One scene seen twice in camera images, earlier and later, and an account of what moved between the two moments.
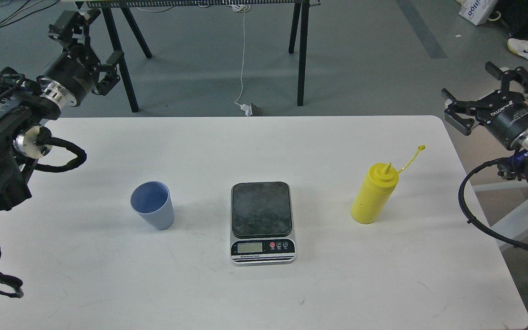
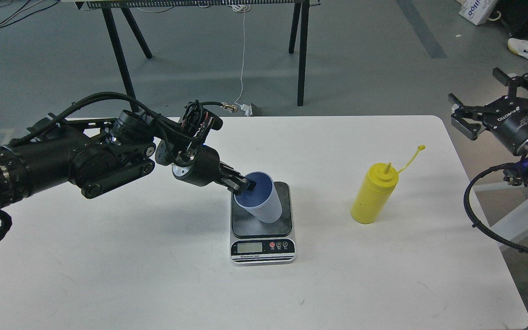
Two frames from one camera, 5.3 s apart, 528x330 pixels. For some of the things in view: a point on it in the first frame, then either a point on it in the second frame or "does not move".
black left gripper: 72,74 -> 206,169
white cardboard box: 476,11 does not move
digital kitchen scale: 262,231 does not move
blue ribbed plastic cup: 152,200 -> 264,202
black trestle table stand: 112,9 does not move
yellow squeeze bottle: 380,182 does not move
